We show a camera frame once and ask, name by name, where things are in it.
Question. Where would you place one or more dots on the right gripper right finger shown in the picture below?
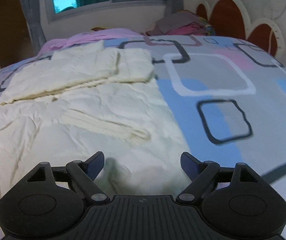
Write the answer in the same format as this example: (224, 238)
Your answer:
(201, 174)

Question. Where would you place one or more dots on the pink floral blanket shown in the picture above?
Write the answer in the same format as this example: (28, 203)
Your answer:
(82, 38)

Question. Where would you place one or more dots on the cream white garment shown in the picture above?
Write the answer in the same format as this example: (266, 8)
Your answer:
(88, 99)

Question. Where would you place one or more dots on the red white headboard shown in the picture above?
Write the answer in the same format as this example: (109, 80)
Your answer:
(230, 18)

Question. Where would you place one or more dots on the left grey curtain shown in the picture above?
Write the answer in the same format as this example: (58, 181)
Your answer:
(31, 11)

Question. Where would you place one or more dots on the brown wooden door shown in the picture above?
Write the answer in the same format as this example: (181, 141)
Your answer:
(15, 42)

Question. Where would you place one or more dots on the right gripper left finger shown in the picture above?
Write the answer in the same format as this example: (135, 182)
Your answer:
(83, 174)

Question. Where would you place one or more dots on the stack of folded clothes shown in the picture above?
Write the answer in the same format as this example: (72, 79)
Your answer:
(182, 23)

